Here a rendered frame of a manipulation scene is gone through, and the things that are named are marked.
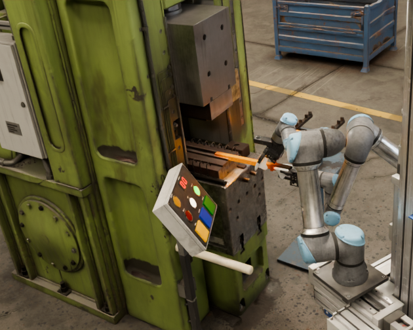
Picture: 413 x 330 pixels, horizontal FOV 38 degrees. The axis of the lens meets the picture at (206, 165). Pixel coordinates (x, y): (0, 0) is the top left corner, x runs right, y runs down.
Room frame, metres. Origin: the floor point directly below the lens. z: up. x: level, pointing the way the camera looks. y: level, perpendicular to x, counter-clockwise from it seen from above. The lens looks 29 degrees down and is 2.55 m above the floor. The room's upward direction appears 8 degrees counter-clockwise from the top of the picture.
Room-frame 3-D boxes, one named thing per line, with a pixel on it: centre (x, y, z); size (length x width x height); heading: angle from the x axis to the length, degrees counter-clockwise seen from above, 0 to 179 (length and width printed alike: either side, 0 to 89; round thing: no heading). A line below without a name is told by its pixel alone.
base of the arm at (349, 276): (1.96, -0.54, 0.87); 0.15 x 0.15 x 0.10
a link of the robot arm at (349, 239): (1.96, -0.53, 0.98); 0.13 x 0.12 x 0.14; 90
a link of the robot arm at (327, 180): (2.44, -0.59, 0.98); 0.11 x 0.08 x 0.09; 52
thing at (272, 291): (2.74, -0.15, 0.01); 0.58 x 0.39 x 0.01; 142
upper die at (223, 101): (2.90, 0.05, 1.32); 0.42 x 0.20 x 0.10; 52
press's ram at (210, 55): (2.93, 0.02, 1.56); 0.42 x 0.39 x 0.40; 52
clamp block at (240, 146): (2.95, -0.18, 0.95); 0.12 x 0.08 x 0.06; 52
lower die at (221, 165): (2.90, 0.05, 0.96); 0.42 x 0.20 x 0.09; 52
